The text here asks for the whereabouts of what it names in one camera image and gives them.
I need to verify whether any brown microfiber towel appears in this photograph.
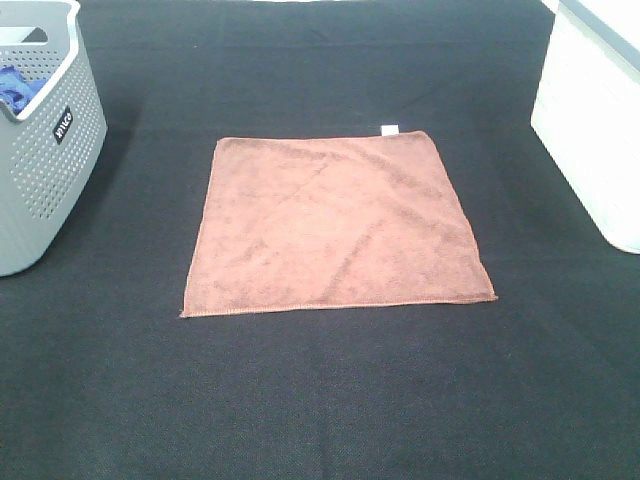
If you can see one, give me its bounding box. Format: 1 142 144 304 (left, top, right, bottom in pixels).
182 131 496 318

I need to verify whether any black table cloth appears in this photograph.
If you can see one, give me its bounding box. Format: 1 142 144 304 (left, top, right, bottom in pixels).
1 1 639 479

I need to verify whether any grey perforated laundry basket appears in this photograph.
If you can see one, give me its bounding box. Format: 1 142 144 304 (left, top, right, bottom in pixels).
1 1 107 276

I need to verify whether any white plastic bin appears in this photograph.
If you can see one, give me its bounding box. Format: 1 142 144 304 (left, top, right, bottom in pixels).
531 1 639 254

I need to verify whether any blue cloth in basket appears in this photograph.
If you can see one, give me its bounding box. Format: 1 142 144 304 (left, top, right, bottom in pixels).
1 66 47 115

